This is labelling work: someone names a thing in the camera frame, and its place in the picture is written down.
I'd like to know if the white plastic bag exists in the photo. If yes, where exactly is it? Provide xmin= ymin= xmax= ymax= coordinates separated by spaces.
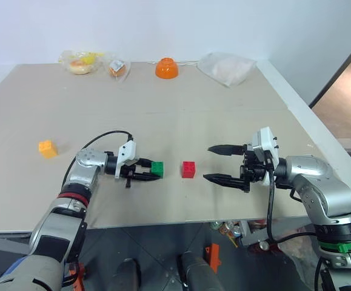
xmin=196 ymin=52 xmax=258 ymax=89

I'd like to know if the red toy brick cube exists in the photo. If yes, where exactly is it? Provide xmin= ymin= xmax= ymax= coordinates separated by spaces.
xmin=180 ymin=161 xmax=198 ymax=179

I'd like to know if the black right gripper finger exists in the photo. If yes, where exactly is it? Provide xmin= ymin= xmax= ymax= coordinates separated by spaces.
xmin=207 ymin=144 xmax=246 ymax=156
xmin=202 ymin=173 xmax=244 ymax=189

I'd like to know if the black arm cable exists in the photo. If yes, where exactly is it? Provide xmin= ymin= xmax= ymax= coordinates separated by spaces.
xmin=62 ymin=130 xmax=134 ymax=190
xmin=266 ymin=169 xmax=317 ymax=245

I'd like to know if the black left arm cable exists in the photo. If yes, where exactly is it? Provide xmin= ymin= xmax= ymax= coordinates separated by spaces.
xmin=62 ymin=130 xmax=134 ymax=190

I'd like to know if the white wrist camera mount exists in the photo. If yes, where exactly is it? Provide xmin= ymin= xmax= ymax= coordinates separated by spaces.
xmin=251 ymin=127 xmax=281 ymax=186
xmin=113 ymin=140 xmax=138 ymax=179

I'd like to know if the cluster of plastic bottles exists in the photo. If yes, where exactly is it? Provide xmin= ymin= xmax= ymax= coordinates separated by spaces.
xmin=210 ymin=220 xmax=243 ymax=248

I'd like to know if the green toy brick cube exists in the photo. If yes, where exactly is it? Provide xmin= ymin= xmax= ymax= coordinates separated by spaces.
xmin=150 ymin=161 xmax=165 ymax=178

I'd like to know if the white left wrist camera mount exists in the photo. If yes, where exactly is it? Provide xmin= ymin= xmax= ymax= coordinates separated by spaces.
xmin=113 ymin=140 xmax=138 ymax=179

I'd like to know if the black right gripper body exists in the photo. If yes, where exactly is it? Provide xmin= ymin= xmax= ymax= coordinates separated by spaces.
xmin=239 ymin=144 xmax=270 ymax=193

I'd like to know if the small bagged bread bun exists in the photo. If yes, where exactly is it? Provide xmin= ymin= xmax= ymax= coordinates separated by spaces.
xmin=106 ymin=57 xmax=132 ymax=84

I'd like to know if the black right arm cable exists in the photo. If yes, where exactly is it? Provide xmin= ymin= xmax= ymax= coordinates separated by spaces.
xmin=266 ymin=169 xmax=317 ymax=245

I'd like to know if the large bagged bread bun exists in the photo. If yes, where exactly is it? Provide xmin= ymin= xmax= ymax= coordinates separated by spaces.
xmin=58 ymin=50 xmax=107 ymax=76

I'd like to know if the orange plastic bowl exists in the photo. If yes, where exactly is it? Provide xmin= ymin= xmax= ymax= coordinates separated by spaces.
xmin=155 ymin=57 xmax=180 ymax=81

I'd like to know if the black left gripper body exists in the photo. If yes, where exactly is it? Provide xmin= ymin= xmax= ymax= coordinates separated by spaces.
xmin=121 ymin=158 xmax=147 ymax=189

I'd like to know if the orange plastic bracket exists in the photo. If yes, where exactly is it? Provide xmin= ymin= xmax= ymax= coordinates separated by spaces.
xmin=205 ymin=242 xmax=221 ymax=273

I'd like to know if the beige cardboard table sheet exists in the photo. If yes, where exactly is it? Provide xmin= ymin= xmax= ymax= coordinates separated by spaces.
xmin=0 ymin=61 xmax=351 ymax=235

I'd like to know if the dark rounded shape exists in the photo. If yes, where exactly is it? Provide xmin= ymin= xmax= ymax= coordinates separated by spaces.
xmin=110 ymin=258 xmax=142 ymax=291
xmin=178 ymin=251 xmax=224 ymax=291

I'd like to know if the yellow toy brick cube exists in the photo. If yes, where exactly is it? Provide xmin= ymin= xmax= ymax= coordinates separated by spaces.
xmin=38 ymin=139 xmax=59 ymax=159

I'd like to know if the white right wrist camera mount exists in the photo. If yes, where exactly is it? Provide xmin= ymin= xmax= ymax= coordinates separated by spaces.
xmin=251 ymin=127 xmax=281 ymax=186

